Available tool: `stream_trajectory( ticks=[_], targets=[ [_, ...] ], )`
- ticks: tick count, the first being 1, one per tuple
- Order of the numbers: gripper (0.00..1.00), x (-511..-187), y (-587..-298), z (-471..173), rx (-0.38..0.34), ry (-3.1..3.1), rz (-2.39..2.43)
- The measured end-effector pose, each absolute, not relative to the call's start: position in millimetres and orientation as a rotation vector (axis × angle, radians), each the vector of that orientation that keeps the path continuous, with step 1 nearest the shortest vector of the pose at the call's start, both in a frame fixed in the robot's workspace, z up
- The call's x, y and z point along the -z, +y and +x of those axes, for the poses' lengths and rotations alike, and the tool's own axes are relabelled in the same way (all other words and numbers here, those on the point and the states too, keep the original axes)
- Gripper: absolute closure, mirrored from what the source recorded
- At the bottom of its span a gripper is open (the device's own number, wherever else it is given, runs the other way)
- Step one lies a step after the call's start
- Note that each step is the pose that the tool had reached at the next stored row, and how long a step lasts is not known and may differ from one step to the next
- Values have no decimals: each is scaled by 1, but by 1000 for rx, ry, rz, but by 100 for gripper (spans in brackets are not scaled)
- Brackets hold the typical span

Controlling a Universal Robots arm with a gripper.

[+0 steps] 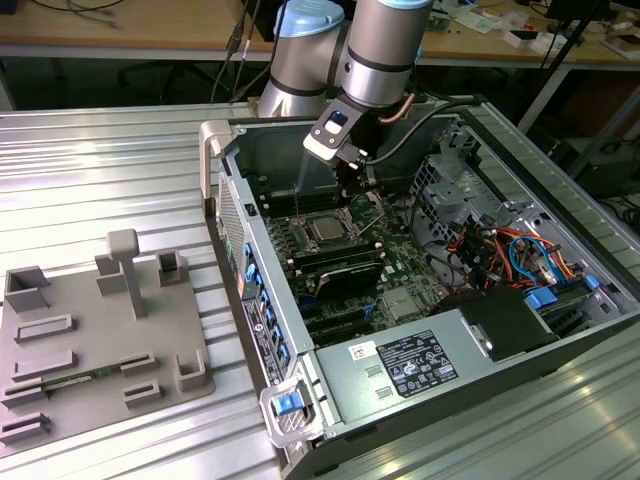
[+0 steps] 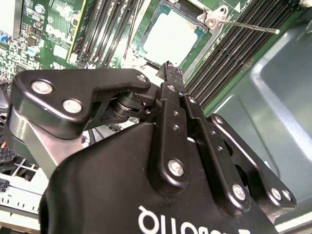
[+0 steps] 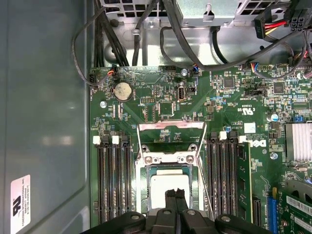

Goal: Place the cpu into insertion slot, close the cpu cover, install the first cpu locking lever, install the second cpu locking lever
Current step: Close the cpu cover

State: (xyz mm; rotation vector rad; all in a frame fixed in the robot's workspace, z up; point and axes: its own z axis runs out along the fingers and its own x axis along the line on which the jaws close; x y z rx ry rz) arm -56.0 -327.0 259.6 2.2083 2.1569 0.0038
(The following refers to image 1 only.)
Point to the green RAM stick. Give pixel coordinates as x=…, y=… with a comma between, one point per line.
x=102, y=372

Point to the thin metal locking lever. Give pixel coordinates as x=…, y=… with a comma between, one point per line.
x=298, y=202

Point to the green motherboard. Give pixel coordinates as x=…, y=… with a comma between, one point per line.
x=400, y=265

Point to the long black expansion slot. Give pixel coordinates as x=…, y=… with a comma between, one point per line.
x=330, y=315
x=345, y=331

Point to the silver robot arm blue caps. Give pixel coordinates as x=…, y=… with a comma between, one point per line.
x=380, y=50

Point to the blue case latch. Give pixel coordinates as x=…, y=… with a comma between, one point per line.
x=286, y=405

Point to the brown arm base plate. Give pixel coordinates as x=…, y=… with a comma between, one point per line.
x=253, y=107

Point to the open PC case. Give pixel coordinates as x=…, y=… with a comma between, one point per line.
x=270, y=155

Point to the black RAM slot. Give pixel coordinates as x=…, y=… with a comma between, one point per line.
x=280, y=208
x=280, y=196
x=307, y=268
x=305, y=256
x=280, y=202
x=306, y=262

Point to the silver power supply unit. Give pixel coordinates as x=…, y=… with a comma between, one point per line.
x=345, y=385

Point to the perforated metal drive cage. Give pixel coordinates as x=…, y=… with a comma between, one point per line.
x=440, y=190

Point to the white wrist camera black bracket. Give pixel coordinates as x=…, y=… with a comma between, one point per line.
x=322, y=150

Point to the grey parts rack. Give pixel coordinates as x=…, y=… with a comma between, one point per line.
x=100, y=325

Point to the small blue plastic tab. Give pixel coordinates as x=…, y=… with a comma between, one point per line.
x=591, y=283

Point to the white box black inset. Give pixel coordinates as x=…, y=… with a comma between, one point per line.
x=522, y=36

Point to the black plastic air shroud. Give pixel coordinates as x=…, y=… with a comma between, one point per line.
x=505, y=320

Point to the CPU socket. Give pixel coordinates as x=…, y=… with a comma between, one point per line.
x=306, y=234

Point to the silver finned chipset heatsink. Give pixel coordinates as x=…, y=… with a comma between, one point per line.
x=400, y=304

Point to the blue slot retainer clip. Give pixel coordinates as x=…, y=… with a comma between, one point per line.
x=252, y=278
x=265, y=300
x=272, y=320
x=282, y=350
x=250, y=251

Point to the wooden desk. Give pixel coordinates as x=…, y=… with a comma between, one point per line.
x=150, y=30

